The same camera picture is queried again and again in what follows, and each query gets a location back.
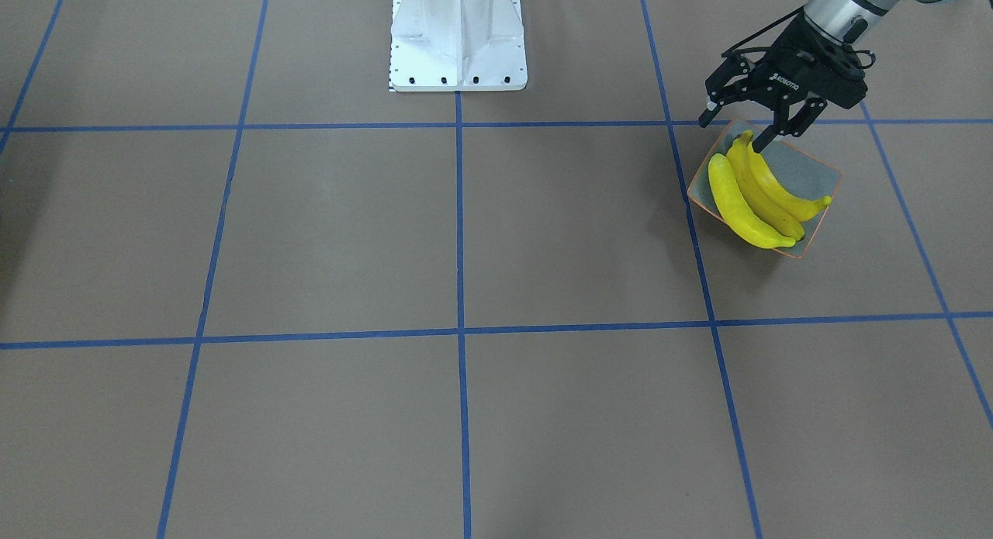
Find white camera pole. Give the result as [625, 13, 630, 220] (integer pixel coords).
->
[388, 0, 528, 92]

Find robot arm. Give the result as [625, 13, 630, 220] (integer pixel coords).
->
[697, 0, 957, 151]

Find blue tape line lengthwise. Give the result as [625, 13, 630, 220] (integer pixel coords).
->
[454, 92, 474, 538]

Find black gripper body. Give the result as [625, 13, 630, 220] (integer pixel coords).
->
[705, 12, 869, 122]

